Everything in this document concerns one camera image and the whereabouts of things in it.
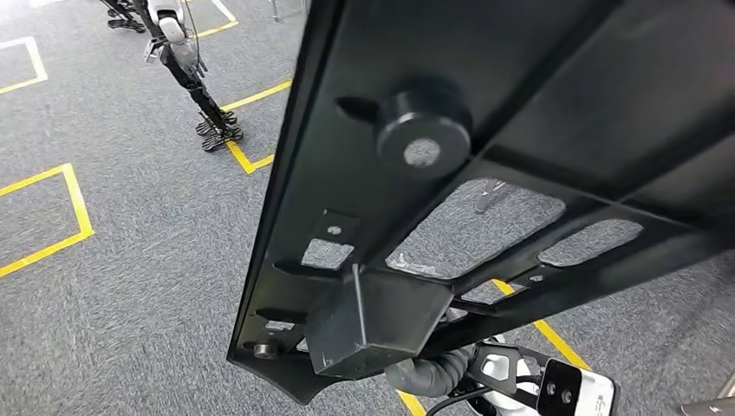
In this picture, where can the yellow floor tape square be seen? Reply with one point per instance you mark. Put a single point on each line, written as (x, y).
(551, 336)

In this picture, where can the black plastic plate frame part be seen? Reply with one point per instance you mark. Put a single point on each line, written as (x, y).
(373, 57)

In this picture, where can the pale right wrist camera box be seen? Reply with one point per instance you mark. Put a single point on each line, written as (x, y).
(597, 396)

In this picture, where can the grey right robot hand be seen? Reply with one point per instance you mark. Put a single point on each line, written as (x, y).
(410, 379)

